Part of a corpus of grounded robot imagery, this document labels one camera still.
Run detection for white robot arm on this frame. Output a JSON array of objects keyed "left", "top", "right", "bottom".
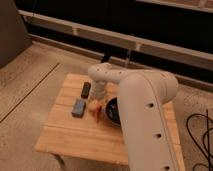
[{"left": 88, "top": 63, "right": 179, "bottom": 171}]

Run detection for black rectangular bar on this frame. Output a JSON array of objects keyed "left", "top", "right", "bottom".
[{"left": 81, "top": 82, "right": 91, "bottom": 99}]

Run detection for dark blue bowl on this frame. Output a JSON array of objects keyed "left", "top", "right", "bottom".
[{"left": 105, "top": 98, "right": 121, "bottom": 125}]

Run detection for blue sponge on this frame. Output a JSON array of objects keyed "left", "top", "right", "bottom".
[{"left": 72, "top": 99, "right": 86, "bottom": 118}]

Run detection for wooden table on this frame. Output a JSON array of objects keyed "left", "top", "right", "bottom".
[{"left": 34, "top": 73, "right": 186, "bottom": 171}]

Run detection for white railing shelf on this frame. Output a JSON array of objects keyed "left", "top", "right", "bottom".
[{"left": 19, "top": 10, "right": 213, "bottom": 71}]

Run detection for grey cabinet at left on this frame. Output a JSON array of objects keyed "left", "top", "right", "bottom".
[{"left": 0, "top": 0, "right": 32, "bottom": 68}]

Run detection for black cables on floor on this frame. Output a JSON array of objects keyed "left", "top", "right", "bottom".
[{"left": 185, "top": 109, "right": 213, "bottom": 171}]

